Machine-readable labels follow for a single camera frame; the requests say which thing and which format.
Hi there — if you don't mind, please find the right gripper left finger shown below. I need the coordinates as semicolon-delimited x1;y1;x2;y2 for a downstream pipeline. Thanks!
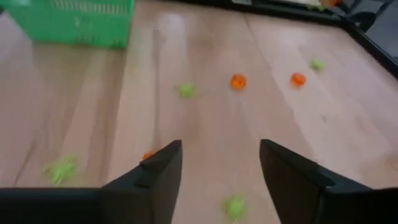
101;139;183;224

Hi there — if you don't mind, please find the green plastic spider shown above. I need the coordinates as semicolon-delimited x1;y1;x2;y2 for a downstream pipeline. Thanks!
221;193;248;222
43;155;78;186
310;59;326;72
177;82;197;99

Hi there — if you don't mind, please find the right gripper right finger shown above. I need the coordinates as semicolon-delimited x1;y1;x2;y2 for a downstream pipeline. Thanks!
260;139;371;224

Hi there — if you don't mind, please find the green plastic basket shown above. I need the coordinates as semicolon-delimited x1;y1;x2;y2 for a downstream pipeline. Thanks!
0;0;136;50

